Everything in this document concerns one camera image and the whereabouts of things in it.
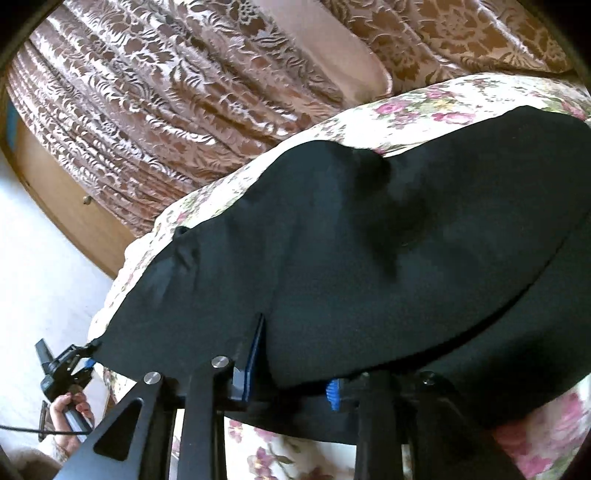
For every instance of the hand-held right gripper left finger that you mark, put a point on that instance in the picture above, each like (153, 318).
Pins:
(253, 360)

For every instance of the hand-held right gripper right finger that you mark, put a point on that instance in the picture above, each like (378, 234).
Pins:
(333, 393)

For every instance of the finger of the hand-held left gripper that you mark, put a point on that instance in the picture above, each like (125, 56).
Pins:
(87, 364)

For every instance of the black pants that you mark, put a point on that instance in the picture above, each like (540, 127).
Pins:
(346, 240)

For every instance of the person's left hand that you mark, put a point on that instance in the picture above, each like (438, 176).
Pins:
(69, 445)

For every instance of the wooden cabinet door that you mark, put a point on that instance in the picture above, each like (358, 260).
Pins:
(60, 203)

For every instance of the brown patterned curtain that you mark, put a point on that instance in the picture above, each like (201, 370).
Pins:
(152, 92)

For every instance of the floral bedsheet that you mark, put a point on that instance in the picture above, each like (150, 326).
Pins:
(415, 104)

